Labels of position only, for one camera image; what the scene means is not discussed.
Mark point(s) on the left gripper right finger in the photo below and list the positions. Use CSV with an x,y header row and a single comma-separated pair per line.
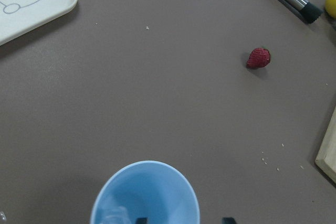
x,y
228,220

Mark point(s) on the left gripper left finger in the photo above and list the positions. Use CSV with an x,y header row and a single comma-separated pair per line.
x,y
142,220

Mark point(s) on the red strawberry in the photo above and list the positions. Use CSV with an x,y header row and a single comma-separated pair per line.
x,y
258,58

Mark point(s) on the light blue plastic cup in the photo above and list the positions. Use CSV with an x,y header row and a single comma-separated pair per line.
x,y
149,189

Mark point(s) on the wooden cutting board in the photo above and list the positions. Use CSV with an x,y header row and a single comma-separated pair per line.
x,y
325,158

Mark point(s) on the yellow lemon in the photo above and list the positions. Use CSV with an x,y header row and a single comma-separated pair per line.
x,y
330,7

